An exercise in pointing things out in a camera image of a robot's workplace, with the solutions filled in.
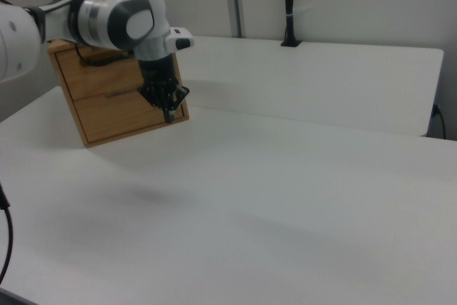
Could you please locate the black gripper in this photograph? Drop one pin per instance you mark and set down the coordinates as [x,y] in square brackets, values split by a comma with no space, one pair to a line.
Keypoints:
[157,69]

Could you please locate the wooden drawer cabinet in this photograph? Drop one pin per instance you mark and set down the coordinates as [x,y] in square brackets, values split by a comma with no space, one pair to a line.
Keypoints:
[57,46]

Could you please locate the white zip tie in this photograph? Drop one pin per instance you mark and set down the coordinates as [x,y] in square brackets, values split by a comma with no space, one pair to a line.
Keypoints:
[301,9]

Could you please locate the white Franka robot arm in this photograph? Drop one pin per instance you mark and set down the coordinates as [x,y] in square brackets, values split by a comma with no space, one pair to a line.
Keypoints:
[135,5]

